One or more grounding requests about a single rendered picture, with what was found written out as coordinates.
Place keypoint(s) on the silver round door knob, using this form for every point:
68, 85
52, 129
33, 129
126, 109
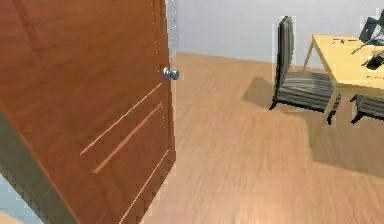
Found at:
170, 73

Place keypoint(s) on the dark grey slatted chair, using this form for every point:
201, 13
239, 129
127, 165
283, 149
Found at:
300, 88
370, 106
369, 29

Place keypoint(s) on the brown wooden room door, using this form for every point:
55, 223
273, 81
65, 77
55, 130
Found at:
83, 83

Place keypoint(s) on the pale yellow wooden table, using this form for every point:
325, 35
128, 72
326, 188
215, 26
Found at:
343, 63

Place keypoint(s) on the thin dark stick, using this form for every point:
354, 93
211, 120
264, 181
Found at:
365, 45

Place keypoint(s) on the small black flat object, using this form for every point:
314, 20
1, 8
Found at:
375, 62

